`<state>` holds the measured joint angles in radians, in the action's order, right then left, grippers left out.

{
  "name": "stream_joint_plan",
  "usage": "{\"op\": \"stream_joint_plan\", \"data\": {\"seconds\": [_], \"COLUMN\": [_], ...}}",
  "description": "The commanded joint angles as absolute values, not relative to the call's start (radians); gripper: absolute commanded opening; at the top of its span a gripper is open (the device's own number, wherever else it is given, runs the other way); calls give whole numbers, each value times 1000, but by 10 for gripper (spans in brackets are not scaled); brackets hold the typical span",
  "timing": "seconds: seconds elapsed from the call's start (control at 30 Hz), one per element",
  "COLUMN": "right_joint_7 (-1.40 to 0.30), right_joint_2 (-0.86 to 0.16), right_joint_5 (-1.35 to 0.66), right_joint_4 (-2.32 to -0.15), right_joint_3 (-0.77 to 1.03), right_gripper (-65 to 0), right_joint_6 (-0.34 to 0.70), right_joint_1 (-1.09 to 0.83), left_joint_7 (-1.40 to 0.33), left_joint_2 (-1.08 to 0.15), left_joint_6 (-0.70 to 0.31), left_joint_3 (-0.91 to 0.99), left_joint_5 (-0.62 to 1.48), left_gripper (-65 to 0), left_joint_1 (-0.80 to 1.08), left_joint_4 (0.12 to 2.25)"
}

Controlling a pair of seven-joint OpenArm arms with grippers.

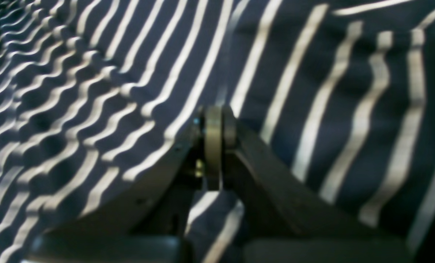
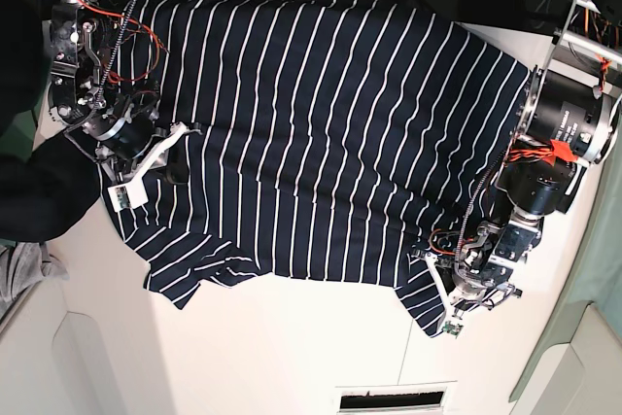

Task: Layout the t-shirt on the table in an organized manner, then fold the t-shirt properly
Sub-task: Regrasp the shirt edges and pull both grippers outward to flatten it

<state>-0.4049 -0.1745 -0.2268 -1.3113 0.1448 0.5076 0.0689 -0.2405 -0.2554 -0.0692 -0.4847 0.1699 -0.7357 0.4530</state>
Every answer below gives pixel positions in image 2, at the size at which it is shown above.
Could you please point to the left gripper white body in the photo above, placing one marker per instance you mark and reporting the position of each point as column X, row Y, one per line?
column 456, row 298

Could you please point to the white slotted vent frame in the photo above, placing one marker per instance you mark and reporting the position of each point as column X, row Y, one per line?
column 425, row 398

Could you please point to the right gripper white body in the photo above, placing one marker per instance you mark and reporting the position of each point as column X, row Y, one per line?
column 154, row 158

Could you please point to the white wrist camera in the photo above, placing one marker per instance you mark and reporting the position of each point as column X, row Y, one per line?
column 452, row 327
column 130, row 195

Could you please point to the navy white striped t-shirt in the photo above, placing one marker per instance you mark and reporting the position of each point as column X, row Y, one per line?
column 335, row 138

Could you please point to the grey cloth at left edge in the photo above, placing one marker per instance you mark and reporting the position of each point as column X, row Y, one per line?
column 24, row 265

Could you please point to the green board at left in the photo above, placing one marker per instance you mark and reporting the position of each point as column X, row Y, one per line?
column 17, row 133

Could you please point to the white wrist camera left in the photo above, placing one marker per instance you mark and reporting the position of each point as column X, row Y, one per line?
column 452, row 327

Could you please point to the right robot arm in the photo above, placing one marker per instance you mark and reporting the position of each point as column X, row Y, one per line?
column 105, row 92

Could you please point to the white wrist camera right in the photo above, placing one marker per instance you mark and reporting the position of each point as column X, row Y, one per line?
column 130, row 195

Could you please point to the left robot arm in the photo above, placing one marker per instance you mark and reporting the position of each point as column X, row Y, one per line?
column 567, row 123

